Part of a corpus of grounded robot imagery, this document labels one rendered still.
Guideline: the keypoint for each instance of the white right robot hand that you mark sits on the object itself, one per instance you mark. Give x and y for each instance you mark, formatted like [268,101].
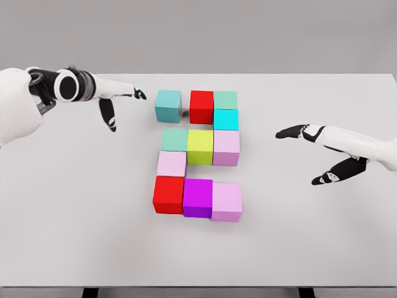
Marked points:
[341,139]

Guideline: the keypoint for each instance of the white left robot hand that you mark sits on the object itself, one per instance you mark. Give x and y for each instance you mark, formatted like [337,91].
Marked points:
[116,88]

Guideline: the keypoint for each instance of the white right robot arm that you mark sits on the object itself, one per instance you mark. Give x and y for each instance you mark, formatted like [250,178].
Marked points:
[386,152]

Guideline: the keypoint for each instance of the teal blue cube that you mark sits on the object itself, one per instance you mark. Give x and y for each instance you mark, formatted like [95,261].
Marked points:
[167,105]

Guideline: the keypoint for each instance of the mint green cube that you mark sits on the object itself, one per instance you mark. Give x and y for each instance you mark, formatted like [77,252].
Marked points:
[173,140]
[225,100]

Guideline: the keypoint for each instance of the red cube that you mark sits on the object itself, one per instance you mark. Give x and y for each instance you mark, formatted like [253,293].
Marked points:
[168,194]
[201,107]

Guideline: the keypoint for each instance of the pink cube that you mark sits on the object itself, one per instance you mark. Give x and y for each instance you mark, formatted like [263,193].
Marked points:
[171,164]
[226,147]
[226,201]

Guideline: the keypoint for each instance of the yellow green cube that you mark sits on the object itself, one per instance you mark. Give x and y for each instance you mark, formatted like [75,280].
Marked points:
[200,147]

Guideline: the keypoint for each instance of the cyan cube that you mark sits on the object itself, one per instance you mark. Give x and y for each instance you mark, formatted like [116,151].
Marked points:
[225,119]

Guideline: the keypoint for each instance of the magenta cube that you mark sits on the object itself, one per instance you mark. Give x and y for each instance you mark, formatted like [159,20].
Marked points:
[197,197]

